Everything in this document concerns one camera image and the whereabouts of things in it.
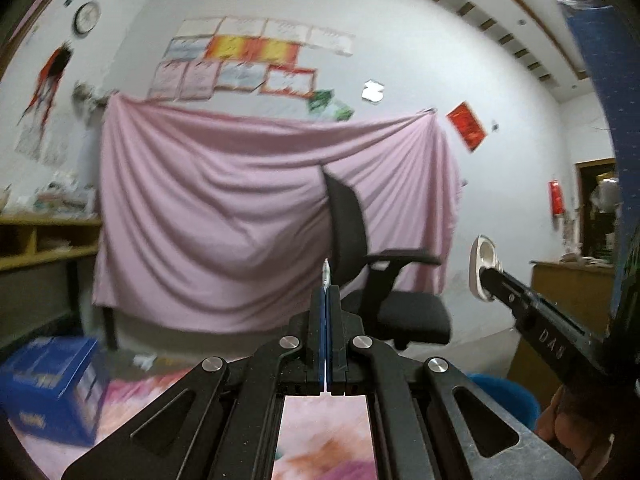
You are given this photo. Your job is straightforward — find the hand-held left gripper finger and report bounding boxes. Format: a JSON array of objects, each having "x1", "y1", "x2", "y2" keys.
[
  {"x1": 60, "y1": 285, "x2": 327, "y2": 480},
  {"x1": 327, "y1": 285, "x2": 583, "y2": 480}
]

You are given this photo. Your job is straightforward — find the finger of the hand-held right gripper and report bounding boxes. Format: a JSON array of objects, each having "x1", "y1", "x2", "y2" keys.
[{"x1": 479, "y1": 268, "x2": 540, "y2": 327}]

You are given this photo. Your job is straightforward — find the white plastic container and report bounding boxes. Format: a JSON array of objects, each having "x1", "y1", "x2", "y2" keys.
[{"x1": 469, "y1": 234, "x2": 501, "y2": 303}]

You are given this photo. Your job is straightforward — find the blue plastic basin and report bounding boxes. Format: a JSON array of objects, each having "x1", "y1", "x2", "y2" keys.
[{"x1": 467, "y1": 372, "x2": 540, "y2": 431}]

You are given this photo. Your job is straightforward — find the person's right hand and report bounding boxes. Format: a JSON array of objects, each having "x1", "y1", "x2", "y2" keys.
[{"x1": 535, "y1": 387, "x2": 618, "y2": 468}]

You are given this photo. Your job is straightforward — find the wooden cabinet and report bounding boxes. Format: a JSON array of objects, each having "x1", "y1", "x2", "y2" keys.
[{"x1": 507, "y1": 257, "x2": 618, "y2": 386}]

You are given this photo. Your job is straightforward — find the red fire extinguisher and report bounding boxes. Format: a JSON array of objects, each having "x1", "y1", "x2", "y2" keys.
[{"x1": 549, "y1": 179, "x2": 566, "y2": 218}]

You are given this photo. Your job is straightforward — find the black office chair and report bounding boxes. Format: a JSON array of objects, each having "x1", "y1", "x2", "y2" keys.
[{"x1": 320, "y1": 165, "x2": 452, "y2": 352}]

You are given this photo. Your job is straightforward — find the white plastic bag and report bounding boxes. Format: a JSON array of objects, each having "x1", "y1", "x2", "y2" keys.
[{"x1": 590, "y1": 180, "x2": 621, "y2": 213}]

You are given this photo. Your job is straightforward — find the pink hanging cloth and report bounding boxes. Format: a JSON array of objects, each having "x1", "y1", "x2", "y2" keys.
[{"x1": 91, "y1": 91, "x2": 463, "y2": 336}]

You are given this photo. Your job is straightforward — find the blue speckled sheet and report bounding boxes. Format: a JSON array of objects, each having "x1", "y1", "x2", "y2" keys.
[{"x1": 556, "y1": 0, "x2": 640, "y2": 311}]

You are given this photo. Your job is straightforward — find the blue cardboard box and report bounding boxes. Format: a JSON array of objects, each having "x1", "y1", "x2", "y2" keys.
[{"x1": 0, "y1": 336, "x2": 108, "y2": 447}]

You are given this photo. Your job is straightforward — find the stack of papers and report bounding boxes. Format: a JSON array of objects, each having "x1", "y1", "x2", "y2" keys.
[{"x1": 30, "y1": 172, "x2": 98, "y2": 216}]

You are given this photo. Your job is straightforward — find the wooden shelf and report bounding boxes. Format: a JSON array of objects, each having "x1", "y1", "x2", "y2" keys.
[{"x1": 0, "y1": 212, "x2": 103, "y2": 351}]

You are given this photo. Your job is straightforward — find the wooden door frame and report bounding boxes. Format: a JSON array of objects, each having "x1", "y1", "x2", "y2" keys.
[{"x1": 574, "y1": 157, "x2": 621, "y2": 261}]

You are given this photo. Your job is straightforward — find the red paper wall banner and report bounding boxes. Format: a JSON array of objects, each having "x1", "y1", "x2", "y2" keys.
[{"x1": 446, "y1": 101, "x2": 487, "y2": 153}]

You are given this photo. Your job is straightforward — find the green wall photos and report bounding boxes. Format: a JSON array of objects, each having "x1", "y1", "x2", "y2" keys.
[{"x1": 307, "y1": 89, "x2": 356, "y2": 122}]

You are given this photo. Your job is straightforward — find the row of wall certificates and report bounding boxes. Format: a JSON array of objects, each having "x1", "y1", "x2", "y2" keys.
[{"x1": 149, "y1": 16, "x2": 357, "y2": 101}]

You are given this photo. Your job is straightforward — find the grey wall ornament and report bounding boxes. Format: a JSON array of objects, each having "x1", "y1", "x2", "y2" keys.
[{"x1": 72, "y1": 81, "x2": 121, "y2": 111}]

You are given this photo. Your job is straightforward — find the wall calendar sheets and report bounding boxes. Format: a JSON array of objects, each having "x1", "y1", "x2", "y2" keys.
[{"x1": 15, "y1": 115, "x2": 71, "y2": 166}]

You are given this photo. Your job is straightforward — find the red tasselled wall decoration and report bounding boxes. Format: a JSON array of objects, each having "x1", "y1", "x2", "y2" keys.
[{"x1": 22, "y1": 40, "x2": 76, "y2": 121}]

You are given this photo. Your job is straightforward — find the round wall clock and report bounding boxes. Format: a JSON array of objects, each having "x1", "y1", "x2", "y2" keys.
[{"x1": 74, "y1": 0, "x2": 102, "y2": 36}]

